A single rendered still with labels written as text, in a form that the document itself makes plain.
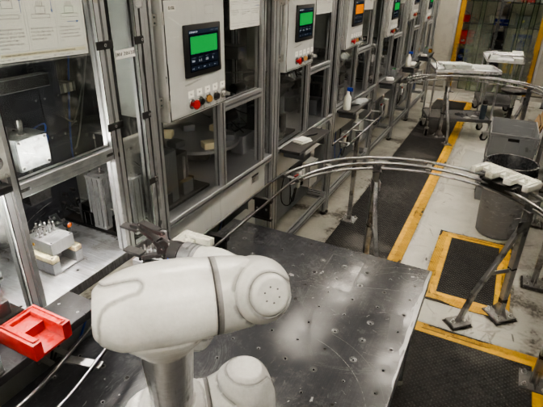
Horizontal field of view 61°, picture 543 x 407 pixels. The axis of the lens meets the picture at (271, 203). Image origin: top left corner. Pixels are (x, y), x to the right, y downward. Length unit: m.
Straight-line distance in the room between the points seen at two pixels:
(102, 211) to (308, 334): 0.95
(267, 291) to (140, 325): 0.19
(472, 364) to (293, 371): 1.41
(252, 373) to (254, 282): 0.60
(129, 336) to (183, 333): 0.08
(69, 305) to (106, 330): 0.92
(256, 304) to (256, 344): 1.04
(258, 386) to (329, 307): 0.73
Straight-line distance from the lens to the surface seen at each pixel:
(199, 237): 1.98
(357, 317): 1.90
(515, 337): 3.16
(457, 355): 2.88
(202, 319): 0.73
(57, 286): 1.76
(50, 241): 1.80
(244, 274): 0.72
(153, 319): 0.72
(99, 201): 1.97
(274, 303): 0.72
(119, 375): 1.71
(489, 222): 4.09
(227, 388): 1.27
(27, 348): 1.49
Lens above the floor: 1.88
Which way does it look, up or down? 26 degrees down
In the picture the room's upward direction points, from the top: 1 degrees clockwise
